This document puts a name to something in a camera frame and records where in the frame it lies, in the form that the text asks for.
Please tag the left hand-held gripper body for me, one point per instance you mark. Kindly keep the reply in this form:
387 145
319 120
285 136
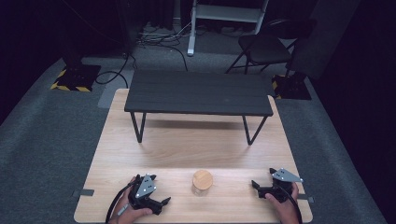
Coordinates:
145 187

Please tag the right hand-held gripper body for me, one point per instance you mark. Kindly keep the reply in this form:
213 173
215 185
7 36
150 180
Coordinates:
281 183

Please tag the person's right hand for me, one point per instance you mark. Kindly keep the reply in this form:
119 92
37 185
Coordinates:
286 209

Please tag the person's left hand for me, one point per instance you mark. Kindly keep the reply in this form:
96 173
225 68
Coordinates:
130 214

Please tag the grey tape strip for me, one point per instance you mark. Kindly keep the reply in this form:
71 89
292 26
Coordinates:
84 192
306 198

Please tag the glass jar with wooden lid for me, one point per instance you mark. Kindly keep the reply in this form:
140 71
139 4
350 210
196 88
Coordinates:
202 181

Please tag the black striped-edge stand base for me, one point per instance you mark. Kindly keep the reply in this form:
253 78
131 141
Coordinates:
292 87
77 77

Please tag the black low shelf table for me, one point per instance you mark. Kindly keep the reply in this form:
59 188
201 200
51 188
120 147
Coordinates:
199 91

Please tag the black folding chair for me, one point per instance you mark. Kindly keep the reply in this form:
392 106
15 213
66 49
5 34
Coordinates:
264 48

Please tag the white metal stand frame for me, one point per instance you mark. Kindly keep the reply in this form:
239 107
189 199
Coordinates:
224 14

